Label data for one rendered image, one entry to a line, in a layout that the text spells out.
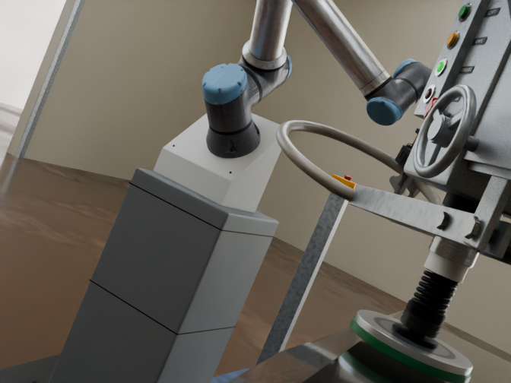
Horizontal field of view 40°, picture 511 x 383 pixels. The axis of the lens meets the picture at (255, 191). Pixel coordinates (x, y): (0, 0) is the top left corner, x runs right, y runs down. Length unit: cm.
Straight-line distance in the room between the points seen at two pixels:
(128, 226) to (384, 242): 616
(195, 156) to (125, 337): 65
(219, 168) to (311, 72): 671
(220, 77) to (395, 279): 623
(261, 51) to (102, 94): 543
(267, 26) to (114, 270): 96
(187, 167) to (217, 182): 14
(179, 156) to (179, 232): 30
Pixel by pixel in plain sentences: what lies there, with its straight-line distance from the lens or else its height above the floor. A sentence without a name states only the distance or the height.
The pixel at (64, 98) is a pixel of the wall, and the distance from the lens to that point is 727.
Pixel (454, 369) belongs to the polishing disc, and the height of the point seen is 89.
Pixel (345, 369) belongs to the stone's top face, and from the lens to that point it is 104.
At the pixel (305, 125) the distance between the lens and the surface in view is 196.
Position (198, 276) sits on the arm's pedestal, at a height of 62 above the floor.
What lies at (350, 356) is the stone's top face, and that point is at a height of 85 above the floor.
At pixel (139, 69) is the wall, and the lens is 795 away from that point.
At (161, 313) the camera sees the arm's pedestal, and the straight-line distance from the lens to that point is 230.
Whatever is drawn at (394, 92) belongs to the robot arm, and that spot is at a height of 136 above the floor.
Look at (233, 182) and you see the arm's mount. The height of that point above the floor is 94.
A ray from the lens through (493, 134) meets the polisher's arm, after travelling 106.
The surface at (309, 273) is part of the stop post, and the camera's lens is 325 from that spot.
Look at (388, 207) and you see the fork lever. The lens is 140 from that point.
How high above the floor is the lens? 111
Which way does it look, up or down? 4 degrees down
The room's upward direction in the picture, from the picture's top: 23 degrees clockwise
